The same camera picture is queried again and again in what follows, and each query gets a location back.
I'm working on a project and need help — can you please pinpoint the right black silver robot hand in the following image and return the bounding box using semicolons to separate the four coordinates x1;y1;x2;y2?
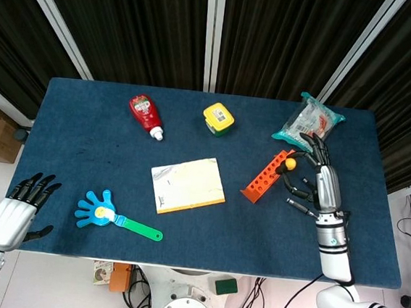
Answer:
278;130;350;216

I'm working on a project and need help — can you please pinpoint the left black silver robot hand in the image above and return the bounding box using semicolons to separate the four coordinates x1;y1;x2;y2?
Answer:
0;168;64;257

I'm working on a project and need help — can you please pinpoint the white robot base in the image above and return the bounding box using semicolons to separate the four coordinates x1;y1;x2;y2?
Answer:
132;264;241;308

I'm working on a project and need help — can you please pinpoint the slim black steel screwdriver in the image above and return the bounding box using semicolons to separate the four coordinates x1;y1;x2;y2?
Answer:
285;197;320;220

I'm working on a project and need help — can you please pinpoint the orange screwdriver bit holder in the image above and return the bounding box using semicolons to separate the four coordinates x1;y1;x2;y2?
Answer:
238;145;297;208

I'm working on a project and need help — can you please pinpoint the teal clear snack bag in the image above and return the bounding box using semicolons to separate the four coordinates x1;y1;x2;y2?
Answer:
270;88;349;156

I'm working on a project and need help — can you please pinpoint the blue felt table cover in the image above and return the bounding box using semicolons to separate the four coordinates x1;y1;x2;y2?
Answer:
1;72;411;290

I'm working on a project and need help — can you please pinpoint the orange box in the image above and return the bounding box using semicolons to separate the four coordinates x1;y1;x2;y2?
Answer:
108;262;133;294

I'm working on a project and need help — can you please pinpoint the green tub with yellow lid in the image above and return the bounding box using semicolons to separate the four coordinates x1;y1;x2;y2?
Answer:
200;101;237;140

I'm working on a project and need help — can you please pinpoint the white notepad with yellow edge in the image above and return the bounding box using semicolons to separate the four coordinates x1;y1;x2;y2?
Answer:
146;151;231;221

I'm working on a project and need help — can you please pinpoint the green block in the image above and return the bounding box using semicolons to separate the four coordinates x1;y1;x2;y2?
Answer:
213;275;240;298

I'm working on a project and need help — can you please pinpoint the red ketchup bottle white cap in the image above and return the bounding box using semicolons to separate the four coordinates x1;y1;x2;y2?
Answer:
125;92;169;143

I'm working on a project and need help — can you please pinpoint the black pleated curtain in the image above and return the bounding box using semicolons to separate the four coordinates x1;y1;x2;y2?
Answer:
0;0;411;196

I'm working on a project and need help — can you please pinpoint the blue hand clapper green handle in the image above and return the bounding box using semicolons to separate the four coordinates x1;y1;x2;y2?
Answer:
72;186;168;243

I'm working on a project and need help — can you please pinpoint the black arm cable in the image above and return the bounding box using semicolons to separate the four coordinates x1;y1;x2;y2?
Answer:
277;270;325;308

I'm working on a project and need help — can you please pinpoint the white table frame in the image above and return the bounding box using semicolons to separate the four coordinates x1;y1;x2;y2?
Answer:
13;249;401;292

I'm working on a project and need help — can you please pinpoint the black cable bundle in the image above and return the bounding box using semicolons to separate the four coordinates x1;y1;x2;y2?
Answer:
226;275;267;308

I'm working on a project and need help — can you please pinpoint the white slanted frame post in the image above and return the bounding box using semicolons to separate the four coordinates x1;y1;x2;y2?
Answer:
316;0;407;107
4;0;101;80

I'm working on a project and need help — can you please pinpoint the white upright frame post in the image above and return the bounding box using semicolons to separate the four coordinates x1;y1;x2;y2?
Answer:
198;0;226;93

